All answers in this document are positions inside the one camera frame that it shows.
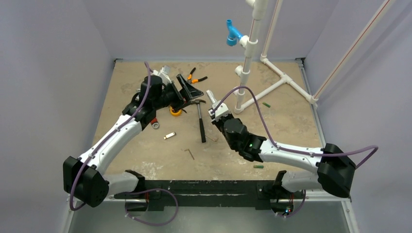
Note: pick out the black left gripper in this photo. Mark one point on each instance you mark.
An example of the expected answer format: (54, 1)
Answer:
(180, 103)

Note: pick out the white air conditioner remote control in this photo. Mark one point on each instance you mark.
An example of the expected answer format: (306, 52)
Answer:
(213, 100)

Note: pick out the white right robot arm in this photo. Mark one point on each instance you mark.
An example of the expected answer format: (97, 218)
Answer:
(326, 168)

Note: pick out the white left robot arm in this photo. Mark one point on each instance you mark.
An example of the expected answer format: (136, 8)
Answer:
(83, 177)

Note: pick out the yellow tape measure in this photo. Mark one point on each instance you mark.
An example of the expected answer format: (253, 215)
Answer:
(175, 113)

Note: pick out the orange black pliers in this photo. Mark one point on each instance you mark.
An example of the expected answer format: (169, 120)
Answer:
(192, 80)

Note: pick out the silver white battery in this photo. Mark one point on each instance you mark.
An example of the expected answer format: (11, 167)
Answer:
(169, 135)

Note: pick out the blue pipe fitting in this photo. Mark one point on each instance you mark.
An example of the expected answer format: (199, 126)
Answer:
(234, 35)

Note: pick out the claw hammer black handle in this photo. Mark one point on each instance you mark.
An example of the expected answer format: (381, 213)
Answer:
(201, 123)

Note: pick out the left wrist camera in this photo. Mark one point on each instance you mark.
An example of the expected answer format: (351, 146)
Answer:
(163, 73)

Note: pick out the red handled tool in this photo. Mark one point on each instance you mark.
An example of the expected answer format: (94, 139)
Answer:
(154, 123)

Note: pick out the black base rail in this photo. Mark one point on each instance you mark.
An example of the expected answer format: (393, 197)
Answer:
(256, 194)

